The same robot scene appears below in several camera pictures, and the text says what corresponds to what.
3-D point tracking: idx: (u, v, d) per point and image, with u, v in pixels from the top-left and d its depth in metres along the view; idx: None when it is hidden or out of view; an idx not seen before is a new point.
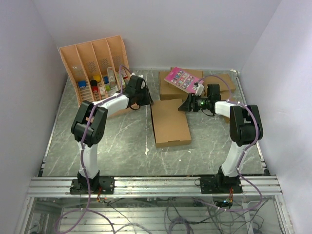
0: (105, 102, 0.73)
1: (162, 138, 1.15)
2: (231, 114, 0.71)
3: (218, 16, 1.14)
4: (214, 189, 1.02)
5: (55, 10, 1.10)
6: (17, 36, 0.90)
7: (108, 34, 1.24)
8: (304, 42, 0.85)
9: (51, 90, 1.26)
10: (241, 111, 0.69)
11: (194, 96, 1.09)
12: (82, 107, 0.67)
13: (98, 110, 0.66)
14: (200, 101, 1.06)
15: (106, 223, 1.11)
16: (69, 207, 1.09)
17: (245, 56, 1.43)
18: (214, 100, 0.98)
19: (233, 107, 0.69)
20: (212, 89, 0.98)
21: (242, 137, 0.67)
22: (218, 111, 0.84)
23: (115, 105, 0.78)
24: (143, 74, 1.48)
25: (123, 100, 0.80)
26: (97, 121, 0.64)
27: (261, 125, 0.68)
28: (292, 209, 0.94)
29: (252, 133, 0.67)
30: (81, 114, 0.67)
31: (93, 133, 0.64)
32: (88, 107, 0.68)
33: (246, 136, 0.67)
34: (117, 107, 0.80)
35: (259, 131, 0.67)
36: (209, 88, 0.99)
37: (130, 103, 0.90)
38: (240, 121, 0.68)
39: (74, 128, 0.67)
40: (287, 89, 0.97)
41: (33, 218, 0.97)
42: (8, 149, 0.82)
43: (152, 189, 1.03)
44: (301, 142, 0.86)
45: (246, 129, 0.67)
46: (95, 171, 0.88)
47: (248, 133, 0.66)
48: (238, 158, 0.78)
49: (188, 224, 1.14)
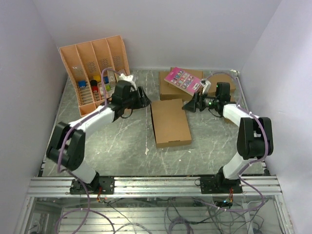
0: (83, 122, 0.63)
1: (162, 138, 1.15)
2: (241, 125, 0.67)
3: (218, 15, 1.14)
4: (214, 189, 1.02)
5: (55, 10, 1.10)
6: (17, 36, 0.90)
7: (108, 34, 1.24)
8: (304, 42, 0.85)
9: (51, 90, 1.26)
10: (252, 125, 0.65)
11: (201, 95, 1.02)
12: (56, 130, 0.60)
13: (75, 133, 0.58)
14: (206, 101, 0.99)
15: (106, 223, 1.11)
16: (69, 207, 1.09)
17: (245, 56, 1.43)
18: (224, 101, 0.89)
19: (243, 119, 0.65)
20: (223, 88, 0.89)
21: (249, 153, 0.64)
22: (227, 116, 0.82)
23: (98, 121, 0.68)
24: (143, 74, 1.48)
25: (107, 115, 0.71)
26: (73, 146, 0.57)
27: (271, 140, 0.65)
28: (293, 209, 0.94)
29: (261, 150, 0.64)
30: (56, 138, 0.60)
31: (69, 159, 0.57)
32: (64, 129, 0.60)
33: (254, 151, 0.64)
34: (100, 123, 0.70)
35: (269, 147, 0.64)
36: (219, 88, 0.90)
37: (118, 114, 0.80)
38: (250, 136, 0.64)
39: (48, 154, 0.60)
40: (288, 89, 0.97)
41: (33, 218, 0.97)
42: (8, 149, 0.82)
43: (152, 189, 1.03)
44: (301, 142, 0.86)
45: (255, 145, 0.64)
46: (91, 176, 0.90)
47: (257, 148, 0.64)
48: (242, 167, 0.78)
49: (188, 224, 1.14)
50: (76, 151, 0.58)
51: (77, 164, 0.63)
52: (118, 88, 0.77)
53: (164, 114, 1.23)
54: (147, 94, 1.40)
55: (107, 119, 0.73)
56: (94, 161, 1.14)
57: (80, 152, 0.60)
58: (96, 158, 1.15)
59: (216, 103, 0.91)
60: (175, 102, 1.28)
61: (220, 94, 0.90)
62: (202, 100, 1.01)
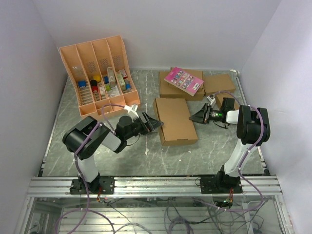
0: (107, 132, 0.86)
1: (169, 136, 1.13)
2: (240, 112, 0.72)
3: (218, 16, 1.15)
4: (214, 189, 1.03)
5: (55, 10, 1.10)
6: (17, 37, 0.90)
7: (108, 34, 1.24)
8: (304, 43, 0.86)
9: (51, 89, 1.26)
10: (249, 111, 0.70)
11: (209, 107, 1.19)
12: (86, 120, 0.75)
13: (101, 127, 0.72)
14: (213, 113, 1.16)
15: (106, 223, 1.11)
16: (69, 207, 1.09)
17: (245, 56, 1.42)
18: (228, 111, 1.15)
19: (242, 106, 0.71)
20: (227, 101, 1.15)
21: (246, 134, 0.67)
22: (228, 120, 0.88)
23: (111, 138, 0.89)
24: (143, 75, 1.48)
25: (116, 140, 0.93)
26: (97, 135, 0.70)
27: (268, 125, 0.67)
28: (292, 209, 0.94)
29: (258, 129, 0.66)
30: (82, 125, 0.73)
31: (88, 144, 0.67)
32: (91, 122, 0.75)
33: (252, 133, 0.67)
34: (108, 143, 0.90)
35: (266, 132, 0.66)
36: (224, 101, 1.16)
37: (120, 148, 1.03)
38: (246, 117, 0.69)
39: (69, 135, 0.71)
40: (287, 89, 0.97)
41: (33, 218, 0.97)
42: (8, 149, 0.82)
43: (152, 189, 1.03)
44: (301, 142, 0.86)
45: (253, 127, 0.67)
46: (93, 175, 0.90)
47: (254, 130, 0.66)
48: (241, 157, 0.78)
49: (188, 224, 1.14)
50: (96, 140, 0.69)
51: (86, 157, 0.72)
52: (119, 127, 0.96)
53: (167, 112, 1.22)
54: (147, 94, 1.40)
55: (114, 146, 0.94)
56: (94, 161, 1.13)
57: (96, 145, 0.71)
58: (95, 157, 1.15)
59: (221, 112, 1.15)
60: (176, 101, 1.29)
61: (225, 106, 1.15)
62: (209, 112, 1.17)
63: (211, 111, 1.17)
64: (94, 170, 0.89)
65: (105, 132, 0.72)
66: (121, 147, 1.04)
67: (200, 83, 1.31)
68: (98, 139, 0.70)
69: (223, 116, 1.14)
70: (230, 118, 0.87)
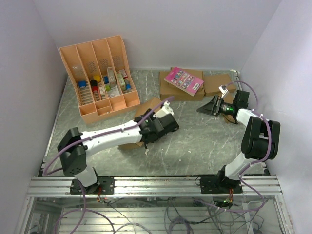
0: (94, 137, 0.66)
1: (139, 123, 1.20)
2: (249, 124, 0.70)
3: (218, 15, 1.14)
4: (214, 189, 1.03)
5: (55, 10, 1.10)
6: (17, 37, 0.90)
7: (107, 34, 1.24)
8: (304, 43, 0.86)
9: (51, 89, 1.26)
10: (260, 126, 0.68)
11: (220, 99, 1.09)
12: (68, 134, 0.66)
13: (76, 149, 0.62)
14: (224, 107, 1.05)
15: (106, 223, 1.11)
16: (69, 207, 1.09)
17: (245, 56, 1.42)
18: (240, 105, 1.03)
19: (252, 119, 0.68)
20: (241, 94, 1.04)
21: (252, 149, 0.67)
22: (239, 119, 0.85)
23: (117, 139, 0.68)
24: (143, 75, 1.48)
25: (130, 136, 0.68)
26: (71, 159, 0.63)
27: (276, 143, 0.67)
28: (293, 209, 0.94)
29: (264, 151, 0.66)
30: (66, 140, 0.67)
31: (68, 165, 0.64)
32: (71, 136, 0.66)
33: (257, 150, 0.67)
34: (122, 141, 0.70)
35: (273, 150, 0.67)
36: (239, 94, 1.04)
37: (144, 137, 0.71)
38: (255, 135, 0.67)
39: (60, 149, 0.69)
40: (288, 89, 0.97)
41: (33, 219, 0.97)
42: (8, 150, 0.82)
43: (152, 189, 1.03)
44: (301, 142, 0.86)
45: (259, 143, 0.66)
46: (90, 181, 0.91)
47: (259, 148, 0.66)
48: (242, 167, 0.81)
49: (188, 224, 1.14)
50: (71, 160, 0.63)
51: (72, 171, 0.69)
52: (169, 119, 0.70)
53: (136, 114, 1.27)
54: (147, 94, 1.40)
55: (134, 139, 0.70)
56: (94, 161, 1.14)
57: (78, 163, 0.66)
58: (95, 158, 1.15)
59: (233, 107, 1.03)
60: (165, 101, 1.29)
61: (239, 99, 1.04)
62: (219, 105, 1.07)
63: (222, 104, 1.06)
64: (94, 178, 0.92)
65: (81, 156, 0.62)
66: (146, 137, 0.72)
67: (200, 83, 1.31)
68: (72, 159, 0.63)
69: (234, 111, 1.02)
70: (241, 118, 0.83)
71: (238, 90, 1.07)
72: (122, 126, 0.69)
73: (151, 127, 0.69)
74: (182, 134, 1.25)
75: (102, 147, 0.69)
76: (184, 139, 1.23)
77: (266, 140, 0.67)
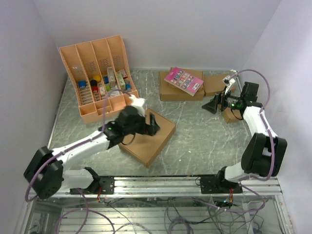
0: (67, 150, 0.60)
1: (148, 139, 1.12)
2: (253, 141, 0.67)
3: (218, 15, 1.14)
4: (214, 189, 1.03)
5: (55, 10, 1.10)
6: (16, 37, 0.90)
7: (107, 34, 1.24)
8: (304, 42, 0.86)
9: (51, 89, 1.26)
10: (263, 146, 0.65)
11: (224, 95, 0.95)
12: (37, 156, 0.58)
13: (50, 166, 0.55)
14: (230, 101, 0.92)
15: (106, 223, 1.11)
16: (69, 207, 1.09)
17: (245, 56, 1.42)
18: (248, 99, 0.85)
19: (256, 139, 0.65)
20: (249, 87, 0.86)
21: (252, 168, 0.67)
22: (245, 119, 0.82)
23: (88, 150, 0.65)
24: (143, 75, 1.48)
25: (100, 144, 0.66)
26: (48, 177, 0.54)
27: (279, 163, 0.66)
28: (292, 209, 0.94)
29: (265, 170, 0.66)
30: (34, 164, 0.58)
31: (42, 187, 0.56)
32: (43, 156, 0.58)
33: (257, 168, 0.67)
34: (90, 151, 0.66)
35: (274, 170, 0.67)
36: (246, 87, 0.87)
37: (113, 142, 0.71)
38: (256, 156, 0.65)
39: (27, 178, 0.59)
40: (288, 89, 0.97)
41: (33, 219, 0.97)
42: (8, 149, 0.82)
43: (152, 189, 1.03)
44: (301, 142, 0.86)
45: (260, 164, 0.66)
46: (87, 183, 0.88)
47: (260, 167, 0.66)
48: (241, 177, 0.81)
49: (188, 224, 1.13)
50: (47, 179, 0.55)
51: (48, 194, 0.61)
52: (121, 116, 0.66)
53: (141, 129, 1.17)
54: (147, 94, 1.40)
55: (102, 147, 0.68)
56: (94, 161, 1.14)
57: (55, 181, 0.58)
58: (95, 158, 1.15)
59: (240, 102, 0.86)
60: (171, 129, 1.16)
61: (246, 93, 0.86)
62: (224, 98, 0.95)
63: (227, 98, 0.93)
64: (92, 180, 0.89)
65: (59, 170, 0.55)
66: (115, 140, 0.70)
67: (200, 83, 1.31)
68: (49, 177, 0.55)
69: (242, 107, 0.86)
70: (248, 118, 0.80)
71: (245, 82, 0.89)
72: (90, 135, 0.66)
73: (116, 131, 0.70)
74: (182, 134, 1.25)
75: (74, 160, 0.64)
76: (184, 139, 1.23)
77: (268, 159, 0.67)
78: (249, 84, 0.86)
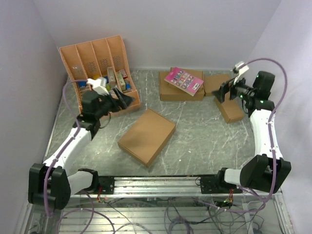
0: (58, 156, 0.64)
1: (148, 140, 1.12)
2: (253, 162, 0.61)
3: (218, 15, 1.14)
4: (214, 189, 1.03)
5: (55, 10, 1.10)
6: (16, 36, 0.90)
7: (107, 34, 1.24)
8: (304, 43, 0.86)
9: (51, 89, 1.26)
10: (263, 170, 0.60)
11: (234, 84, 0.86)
12: (32, 177, 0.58)
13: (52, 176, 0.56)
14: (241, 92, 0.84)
15: (106, 223, 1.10)
16: (69, 207, 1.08)
17: (245, 56, 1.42)
18: (259, 96, 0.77)
19: (256, 164, 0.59)
20: (263, 83, 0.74)
21: (249, 185, 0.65)
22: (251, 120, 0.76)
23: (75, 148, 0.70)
24: (143, 75, 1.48)
25: (83, 137, 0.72)
26: (56, 185, 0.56)
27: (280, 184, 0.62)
28: (292, 209, 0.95)
29: (263, 187, 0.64)
30: (33, 185, 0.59)
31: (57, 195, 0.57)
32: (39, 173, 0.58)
33: (254, 185, 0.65)
34: (79, 148, 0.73)
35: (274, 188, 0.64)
36: (260, 80, 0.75)
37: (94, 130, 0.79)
38: (255, 177, 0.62)
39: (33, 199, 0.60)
40: (288, 90, 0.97)
41: (33, 219, 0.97)
42: (7, 150, 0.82)
43: (152, 189, 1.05)
44: (301, 142, 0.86)
45: (258, 183, 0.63)
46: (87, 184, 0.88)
47: (258, 185, 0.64)
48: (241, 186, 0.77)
49: (188, 224, 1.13)
50: (57, 186, 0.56)
51: (65, 201, 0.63)
52: (85, 106, 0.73)
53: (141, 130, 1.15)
54: (147, 94, 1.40)
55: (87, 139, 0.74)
56: (94, 161, 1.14)
57: (65, 185, 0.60)
58: (95, 158, 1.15)
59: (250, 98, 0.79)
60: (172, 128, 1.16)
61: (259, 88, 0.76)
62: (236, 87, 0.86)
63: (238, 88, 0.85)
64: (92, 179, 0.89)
65: (63, 173, 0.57)
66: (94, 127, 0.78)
67: (200, 83, 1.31)
68: (59, 183, 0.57)
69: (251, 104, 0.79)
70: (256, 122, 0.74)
71: (260, 73, 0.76)
72: (71, 133, 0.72)
73: (90, 121, 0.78)
74: (182, 134, 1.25)
75: (69, 161, 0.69)
76: (184, 139, 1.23)
77: (268, 179, 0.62)
78: (264, 78, 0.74)
